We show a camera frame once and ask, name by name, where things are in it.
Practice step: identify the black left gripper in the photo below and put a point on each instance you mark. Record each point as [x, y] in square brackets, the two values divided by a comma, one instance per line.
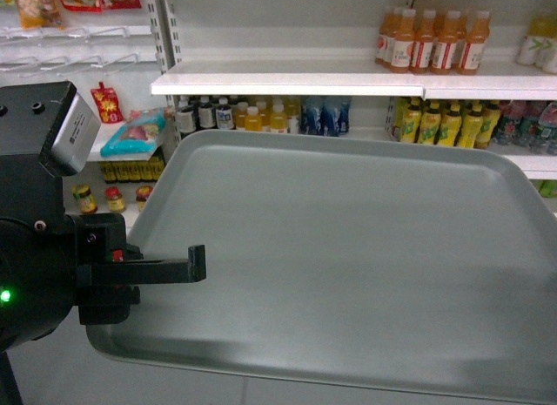
[39, 270]

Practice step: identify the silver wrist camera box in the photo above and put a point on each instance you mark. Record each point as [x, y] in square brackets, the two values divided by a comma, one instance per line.
[67, 130]

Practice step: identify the grey rectangular serving tray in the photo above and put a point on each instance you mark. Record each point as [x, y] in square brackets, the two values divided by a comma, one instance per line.
[406, 267]

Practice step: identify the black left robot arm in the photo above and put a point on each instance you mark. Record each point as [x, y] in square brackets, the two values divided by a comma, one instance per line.
[29, 194]

